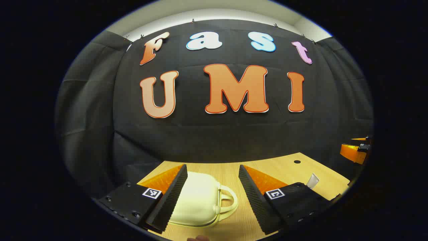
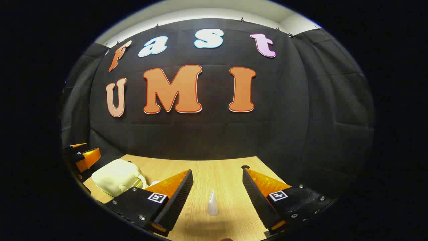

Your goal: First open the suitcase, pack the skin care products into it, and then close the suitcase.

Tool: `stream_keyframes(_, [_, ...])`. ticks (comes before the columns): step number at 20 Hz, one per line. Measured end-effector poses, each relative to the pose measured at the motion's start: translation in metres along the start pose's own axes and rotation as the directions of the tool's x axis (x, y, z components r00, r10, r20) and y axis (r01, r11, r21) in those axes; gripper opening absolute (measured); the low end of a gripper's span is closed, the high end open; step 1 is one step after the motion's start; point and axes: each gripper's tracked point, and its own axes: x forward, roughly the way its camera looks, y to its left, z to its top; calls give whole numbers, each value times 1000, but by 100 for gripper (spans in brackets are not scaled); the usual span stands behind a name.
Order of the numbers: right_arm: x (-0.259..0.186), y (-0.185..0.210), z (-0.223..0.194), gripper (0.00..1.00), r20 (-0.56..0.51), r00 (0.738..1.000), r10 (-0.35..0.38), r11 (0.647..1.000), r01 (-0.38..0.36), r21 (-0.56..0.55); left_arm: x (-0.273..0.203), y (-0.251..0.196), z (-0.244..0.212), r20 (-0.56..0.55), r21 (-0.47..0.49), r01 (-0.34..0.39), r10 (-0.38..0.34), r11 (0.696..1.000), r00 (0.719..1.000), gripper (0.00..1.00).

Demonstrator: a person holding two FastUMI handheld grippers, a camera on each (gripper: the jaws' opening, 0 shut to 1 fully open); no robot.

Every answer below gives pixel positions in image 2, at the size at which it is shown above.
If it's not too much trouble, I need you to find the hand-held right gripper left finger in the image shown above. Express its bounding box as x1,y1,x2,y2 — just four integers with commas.
105,169,194,237

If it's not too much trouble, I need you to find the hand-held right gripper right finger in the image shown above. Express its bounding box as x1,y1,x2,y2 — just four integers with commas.
242,167,336,237

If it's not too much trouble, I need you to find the cream yellow suitcase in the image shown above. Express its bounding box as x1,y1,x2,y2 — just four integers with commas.
91,159,148,198

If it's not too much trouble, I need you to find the white cone-shaped tube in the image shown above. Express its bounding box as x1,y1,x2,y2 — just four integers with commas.
208,190,219,216

